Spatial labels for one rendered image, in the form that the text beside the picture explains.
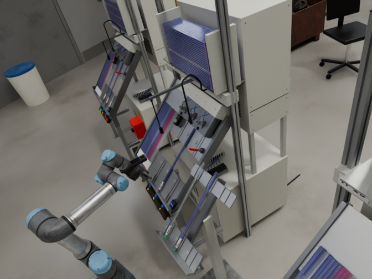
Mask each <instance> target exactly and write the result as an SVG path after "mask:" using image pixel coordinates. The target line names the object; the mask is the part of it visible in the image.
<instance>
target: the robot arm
mask: <svg viewBox="0 0 372 279"><path fill-rule="evenodd" d="M101 159H102V161H103V163H102V165H101V167H100V168H99V170H98V172H97V173H96V175H95V177H94V181H96V182H98V183H100V184H102V185H103V186H101V187H100V188H99V189H98V190H97V191H95V192H94V193H93V194H91V195H90V196H89V197H88V198H87V199H85V200H84V201H83V202H82V203H81V204H79V205H78V206H77V207H76V208H75V209H73V210H72V211H71V212H70V213H69V214H67V215H63V216H61V217H60V218H57V217H56V216H55V215H53V214H52V213H51V212H49V210H48V209H46V208H37V209H34V210H33V211H32V212H31V213H30V214H29V215H28V216H27V218H26V222H25V224H26V226H27V228H28V229H29V230H30V231H32V232H33V233H34V234H35V235H36V236H37V237H38V238H39V239H40V240H41V241H42V242H45V243H55V242H56V243H57V244H59V245H61V246H62V247H64V248H66V249H67V250H69V251H71V252H72V253H73V256H74V257H75V258H76V259H78V260H79V261H81V262H82V263H84V264H85V265H86V266H87V267H88V268H89V269H90V270H91V271H92V272H93V273H94V274H95V275H96V276H97V277H98V278H99V279H125V272H124V270H123V268H122V267H121V266H120V265H117V264H115V263H114V261H113V259H112V258H111V256H110V255H109V254H108V253H107V252H106V251H104V250H101V249H100V248H99V247H98V246H96V245H95V244H94V243H93V242H92V241H90V240H88V239H82V238H80V237H79V236H77V235H76V234H74V231H76V229H77V226H78V225H79V224H81V223H82V222H83V221H84V220H85V219H86V218H87V217H88V216H90V215H91V214H92V213H93V212H94V211H95V210H96V209H98V208H99V207H100V206H101V205H102V204H103V203H104V202H105V201H107V200H108V199H109V198H110V197H112V196H113V195H114V194H115V193H116V192H117V191H118V190H119V191H121V192H122V191H125V190H126V189H127V188H128V185H129V181H128V179H127V178H125V177H124V176H122V175H119V174H118V173H116V172H114V171H113V170H114V169H115V167H116V168H118V169H119V170H120V172H121V173H122V174H123V173H124V174H126V175H127V177H129V179H132V180H134V181H136V179H138V178H139V176H140V177H141V178H142V180H141V181H142V182H145V181H146V180H147V179H152V176H151V175H149V172H148V171H147V170H146V169H144V168H143V167H141V166H140V165H139V164H141V163H143V162H145V161H147V157H146V156H145V155H144V154H143V155H141V156H139V157H137V158H135V159H133V160H131V161H129V160H128V159H127V158H125V157H123V156H121V155H119V154H117V153H116V152H114V151H112V150H110V149H107V150H105V151H104V152H103V154H102V156H101Z"/></svg>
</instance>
